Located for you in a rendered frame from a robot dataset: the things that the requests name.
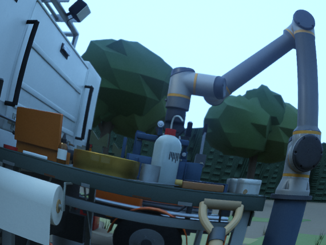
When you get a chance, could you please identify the white flat pad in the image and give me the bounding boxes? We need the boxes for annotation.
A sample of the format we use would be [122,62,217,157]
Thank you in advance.
[22,150,49,160]

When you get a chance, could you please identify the white service truck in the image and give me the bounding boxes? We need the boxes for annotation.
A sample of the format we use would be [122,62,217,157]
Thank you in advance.
[0,0,102,164]

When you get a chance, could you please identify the grey metal cup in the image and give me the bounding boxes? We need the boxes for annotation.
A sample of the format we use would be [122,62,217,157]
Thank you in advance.
[138,163,162,183]

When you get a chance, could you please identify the white bottle with red cap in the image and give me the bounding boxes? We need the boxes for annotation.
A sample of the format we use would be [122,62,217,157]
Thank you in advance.
[151,114,185,185]

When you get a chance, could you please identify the white paper roll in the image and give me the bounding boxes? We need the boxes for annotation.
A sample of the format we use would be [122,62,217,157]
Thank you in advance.
[0,165,65,245]

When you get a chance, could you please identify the small green tree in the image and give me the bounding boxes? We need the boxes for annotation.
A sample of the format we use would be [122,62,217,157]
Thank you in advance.
[204,84,299,179]

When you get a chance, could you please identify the wooden shovel handle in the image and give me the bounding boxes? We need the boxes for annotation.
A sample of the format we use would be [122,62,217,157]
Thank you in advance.
[198,199,245,245]

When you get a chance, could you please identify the dark green hedge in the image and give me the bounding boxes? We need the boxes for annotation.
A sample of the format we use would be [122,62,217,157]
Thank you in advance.
[90,126,326,203]

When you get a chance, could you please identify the flat orange case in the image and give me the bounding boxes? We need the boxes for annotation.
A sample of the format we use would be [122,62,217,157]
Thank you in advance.
[95,189,144,207]

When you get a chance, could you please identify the grey extension rod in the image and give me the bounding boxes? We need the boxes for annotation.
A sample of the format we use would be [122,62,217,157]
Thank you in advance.
[198,124,209,164]

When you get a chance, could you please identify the black and grey work lamp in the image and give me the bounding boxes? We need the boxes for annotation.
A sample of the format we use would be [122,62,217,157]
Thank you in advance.
[66,0,92,23]

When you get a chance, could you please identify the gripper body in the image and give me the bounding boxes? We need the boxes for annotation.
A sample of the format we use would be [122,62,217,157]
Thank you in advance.
[164,105,189,138]

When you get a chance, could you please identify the brown bottle with white label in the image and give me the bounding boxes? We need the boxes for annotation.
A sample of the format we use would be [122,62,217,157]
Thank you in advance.
[56,137,69,165]

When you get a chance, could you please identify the orange cable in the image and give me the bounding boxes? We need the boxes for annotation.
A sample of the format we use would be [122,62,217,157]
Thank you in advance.
[106,206,189,245]

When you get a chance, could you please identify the orange box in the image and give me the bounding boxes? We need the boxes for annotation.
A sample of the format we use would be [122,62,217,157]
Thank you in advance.
[14,106,64,163]

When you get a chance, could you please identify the wooden handled tool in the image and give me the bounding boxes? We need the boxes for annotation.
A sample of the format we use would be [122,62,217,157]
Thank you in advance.
[174,179,225,193]

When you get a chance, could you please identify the large green tree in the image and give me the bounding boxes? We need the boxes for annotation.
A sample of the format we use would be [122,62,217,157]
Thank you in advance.
[81,38,174,153]

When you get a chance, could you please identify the yellow round tub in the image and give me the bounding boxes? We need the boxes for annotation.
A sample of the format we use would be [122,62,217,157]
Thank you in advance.
[72,148,141,180]

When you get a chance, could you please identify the blue vise body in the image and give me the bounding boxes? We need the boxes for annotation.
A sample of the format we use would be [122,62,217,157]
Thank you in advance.
[120,129,205,182]

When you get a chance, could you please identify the white cup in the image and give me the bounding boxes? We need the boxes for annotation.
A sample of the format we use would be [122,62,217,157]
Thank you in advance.
[226,178,238,193]
[236,178,263,196]

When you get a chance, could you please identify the grey truck wheel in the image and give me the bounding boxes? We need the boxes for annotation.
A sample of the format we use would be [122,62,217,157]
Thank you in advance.
[128,227,165,245]

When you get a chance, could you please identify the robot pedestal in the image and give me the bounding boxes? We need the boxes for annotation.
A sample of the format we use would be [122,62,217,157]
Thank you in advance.
[263,193,313,245]

